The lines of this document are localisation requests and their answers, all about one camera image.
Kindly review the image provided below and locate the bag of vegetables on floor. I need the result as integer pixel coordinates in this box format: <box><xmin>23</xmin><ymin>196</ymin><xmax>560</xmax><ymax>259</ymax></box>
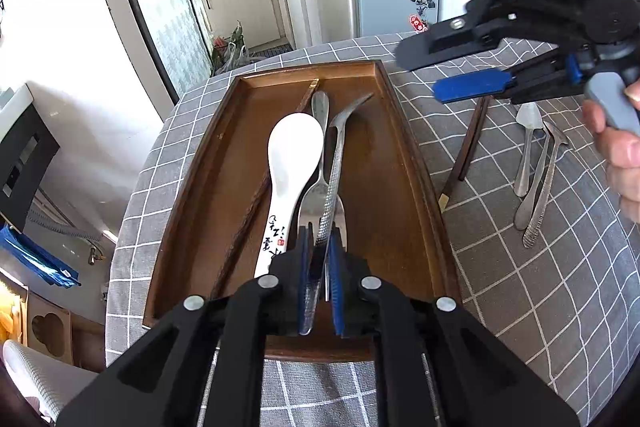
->
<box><xmin>212</xmin><ymin>20</ymin><xmax>250</xmax><ymax>75</ymax></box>

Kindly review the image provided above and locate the steel spoon textured handle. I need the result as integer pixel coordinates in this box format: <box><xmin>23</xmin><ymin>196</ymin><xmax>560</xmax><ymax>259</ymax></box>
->
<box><xmin>523</xmin><ymin>120</ymin><xmax>570</xmax><ymax>248</ymax></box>

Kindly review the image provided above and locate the wooden bookshelf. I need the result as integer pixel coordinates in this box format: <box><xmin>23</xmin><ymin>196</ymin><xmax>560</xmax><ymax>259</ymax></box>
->
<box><xmin>0</xmin><ymin>274</ymin><xmax>74</xmax><ymax>365</ymax></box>

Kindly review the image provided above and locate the white ceramic spoon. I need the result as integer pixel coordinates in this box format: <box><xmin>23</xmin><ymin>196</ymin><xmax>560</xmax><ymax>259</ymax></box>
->
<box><xmin>254</xmin><ymin>113</ymin><xmax>324</xmax><ymax>277</ymax></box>

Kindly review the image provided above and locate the white kitchen cabinet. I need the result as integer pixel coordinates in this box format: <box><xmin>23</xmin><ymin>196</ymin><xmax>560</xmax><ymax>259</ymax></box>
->
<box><xmin>202</xmin><ymin>0</ymin><xmax>322</xmax><ymax>50</ymax></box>

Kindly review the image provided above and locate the dark wooden chopstick gold tip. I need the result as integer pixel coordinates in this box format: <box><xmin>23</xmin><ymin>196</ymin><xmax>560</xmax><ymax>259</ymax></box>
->
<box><xmin>209</xmin><ymin>77</ymin><xmax>321</xmax><ymax>301</ymax></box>

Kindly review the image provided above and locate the person's right hand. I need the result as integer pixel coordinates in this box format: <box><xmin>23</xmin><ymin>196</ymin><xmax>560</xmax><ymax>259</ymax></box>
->
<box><xmin>582</xmin><ymin>100</ymin><xmax>640</xmax><ymax>223</ymax></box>

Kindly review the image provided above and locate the steel fork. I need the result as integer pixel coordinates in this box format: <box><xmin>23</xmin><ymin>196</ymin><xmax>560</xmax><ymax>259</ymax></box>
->
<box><xmin>295</xmin><ymin>89</ymin><xmax>347</xmax><ymax>303</ymax></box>

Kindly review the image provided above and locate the dark brown wooden tray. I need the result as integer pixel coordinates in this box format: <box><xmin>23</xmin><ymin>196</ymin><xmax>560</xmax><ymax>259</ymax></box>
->
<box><xmin>142</xmin><ymin>58</ymin><xmax>464</xmax><ymax>364</ymax></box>

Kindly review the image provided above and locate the grey checked tablecloth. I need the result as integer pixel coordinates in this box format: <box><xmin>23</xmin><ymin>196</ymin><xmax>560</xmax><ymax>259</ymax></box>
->
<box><xmin>103</xmin><ymin>31</ymin><xmax>640</xmax><ymax>427</ymax></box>

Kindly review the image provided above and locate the steel spoon smooth handle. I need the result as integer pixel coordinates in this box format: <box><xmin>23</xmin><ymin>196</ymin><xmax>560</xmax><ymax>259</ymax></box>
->
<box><xmin>513</xmin><ymin>102</ymin><xmax>544</xmax><ymax>197</ymax></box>

